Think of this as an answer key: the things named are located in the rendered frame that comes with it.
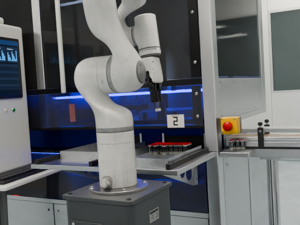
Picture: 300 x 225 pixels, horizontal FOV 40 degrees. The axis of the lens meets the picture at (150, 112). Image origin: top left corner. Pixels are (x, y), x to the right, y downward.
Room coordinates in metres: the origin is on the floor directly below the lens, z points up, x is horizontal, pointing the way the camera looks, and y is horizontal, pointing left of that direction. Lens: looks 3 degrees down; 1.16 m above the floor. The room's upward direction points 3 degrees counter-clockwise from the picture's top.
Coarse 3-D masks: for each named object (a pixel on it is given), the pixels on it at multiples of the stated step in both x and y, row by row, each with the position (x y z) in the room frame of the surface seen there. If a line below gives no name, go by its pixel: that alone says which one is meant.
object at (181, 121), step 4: (168, 116) 1.88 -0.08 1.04; (172, 116) 1.87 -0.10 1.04; (176, 116) 1.86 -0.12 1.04; (180, 116) 1.85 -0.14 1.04; (168, 120) 1.88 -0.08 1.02; (172, 120) 1.87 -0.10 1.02; (180, 120) 1.85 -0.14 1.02; (168, 124) 1.88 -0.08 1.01; (172, 124) 1.87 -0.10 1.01; (180, 124) 1.85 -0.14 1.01
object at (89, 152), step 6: (90, 144) 2.05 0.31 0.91; (96, 144) 2.10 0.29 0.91; (138, 144) 1.97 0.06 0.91; (144, 144) 2.02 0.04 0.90; (66, 150) 1.89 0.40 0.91; (72, 150) 1.93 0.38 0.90; (78, 150) 1.96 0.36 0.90; (84, 150) 2.01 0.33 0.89; (90, 150) 2.05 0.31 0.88; (96, 150) 2.03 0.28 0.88; (60, 156) 1.85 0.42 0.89; (66, 156) 1.84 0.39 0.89; (72, 156) 1.82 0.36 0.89; (78, 156) 1.80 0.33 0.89; (84, 156) 1.79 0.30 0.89; (90, 156) 1.77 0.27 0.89; (96, 156) 1.76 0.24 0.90
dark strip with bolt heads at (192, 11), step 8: (192, 0) 1.81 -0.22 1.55; (192, 8) 1.81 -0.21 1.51; (192, 16) 1.81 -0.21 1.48; (192, 24) 1.81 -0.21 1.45; (192, 32) 1.81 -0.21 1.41; (192, 40) 1.82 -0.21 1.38; (192, 48) 1.82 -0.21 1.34; (192, 56) 1.82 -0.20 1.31; (192, 64) 1.82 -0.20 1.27; (192, 72) 1.82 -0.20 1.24
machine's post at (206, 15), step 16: (208, 0) 1.77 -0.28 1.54; (208, 16) 1.77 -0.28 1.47; (208, 32) 1.78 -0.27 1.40; (208, 48) 1.78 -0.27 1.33; (208, 64) 1.78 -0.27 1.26; (208, 80) 1.78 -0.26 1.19; (208, 96) 1.78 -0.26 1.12; (208, 112) 1.78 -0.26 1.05; (208, 128) 1.79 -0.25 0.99; (208, 144) 1.79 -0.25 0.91; (208, 160) 1.79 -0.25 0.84; (208, 176) 1.79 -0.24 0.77; (208, 192) 1.79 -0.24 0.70; (224, 192) 1.82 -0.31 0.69; (208, 208) 1.80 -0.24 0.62; (224, 208) 1.81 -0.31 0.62; (224, 224) 1.80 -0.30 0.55
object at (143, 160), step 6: (138, 150) 1.80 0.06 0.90; (144, 150) 1.84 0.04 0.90; (192, 150) 1.68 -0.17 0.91; (138, 156) 1.77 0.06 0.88; (144, 156) 1.76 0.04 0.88; (150, 156) 1.75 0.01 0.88; (156, 156) 1.74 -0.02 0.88; (162, 156) 1.73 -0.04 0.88; (168, 156) 1.72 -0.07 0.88; (174, 156) 1.52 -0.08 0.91; (180, 156) 1.57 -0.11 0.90; (138, 162) 1.53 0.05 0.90; (144, 162) 1.52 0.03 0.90; (150, 162) 1.50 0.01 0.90; (156, 162) 1.49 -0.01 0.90; (162, 162) 1.48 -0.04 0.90; (168, 162) 1.47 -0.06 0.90
